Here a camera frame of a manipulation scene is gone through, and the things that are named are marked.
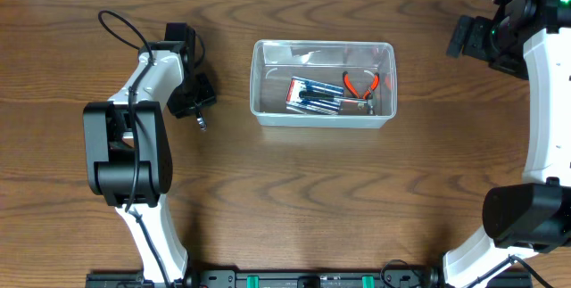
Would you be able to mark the red handled pliers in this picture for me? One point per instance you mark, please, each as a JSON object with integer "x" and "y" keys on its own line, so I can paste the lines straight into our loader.
{"x": 353, "y": 91}

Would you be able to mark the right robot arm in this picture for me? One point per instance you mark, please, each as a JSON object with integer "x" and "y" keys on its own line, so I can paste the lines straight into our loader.
{"x": 530, "y": 40}

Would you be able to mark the clear plastic container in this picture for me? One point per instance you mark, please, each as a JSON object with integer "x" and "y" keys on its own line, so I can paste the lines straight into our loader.
{"x": 275, "y": 62}

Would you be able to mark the silver double ring wrench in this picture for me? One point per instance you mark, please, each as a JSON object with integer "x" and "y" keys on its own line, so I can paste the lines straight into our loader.
{"x": 201, "y": 121}

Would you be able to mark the small claw hammer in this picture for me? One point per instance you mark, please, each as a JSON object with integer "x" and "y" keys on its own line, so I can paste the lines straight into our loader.
{"x": 315, "y": 96}

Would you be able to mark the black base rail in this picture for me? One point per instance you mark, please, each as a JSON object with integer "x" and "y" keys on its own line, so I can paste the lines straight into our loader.
{"x": 394, "y": 275}

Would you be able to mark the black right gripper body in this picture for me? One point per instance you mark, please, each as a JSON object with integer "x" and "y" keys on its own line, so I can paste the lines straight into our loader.
{"x": 466, "y": 38}

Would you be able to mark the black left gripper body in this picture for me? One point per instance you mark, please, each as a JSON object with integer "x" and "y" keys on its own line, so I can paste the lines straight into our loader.
{"x": 193, "y": 99}

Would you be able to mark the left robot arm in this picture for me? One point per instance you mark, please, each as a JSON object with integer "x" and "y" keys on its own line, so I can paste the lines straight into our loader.
{"x": 128, "y": 153}

